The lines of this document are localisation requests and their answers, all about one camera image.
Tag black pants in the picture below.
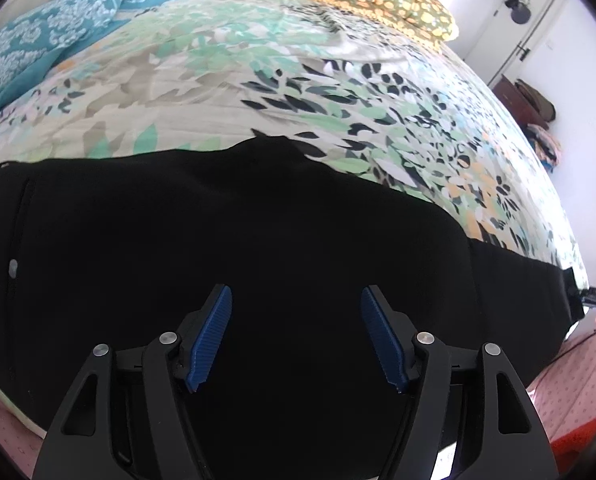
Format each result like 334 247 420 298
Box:
0 136 582 479

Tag clothes pile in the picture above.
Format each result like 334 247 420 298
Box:
522 124 562 174

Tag dark red suitcase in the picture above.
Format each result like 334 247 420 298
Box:
493 76 549 130

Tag white door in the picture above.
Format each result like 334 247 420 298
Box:
465 0 566 88

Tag floral leaf bedspread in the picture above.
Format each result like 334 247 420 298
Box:
0 0 588 286

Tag teal floral pillow near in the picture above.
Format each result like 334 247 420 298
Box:
0 0 124 110

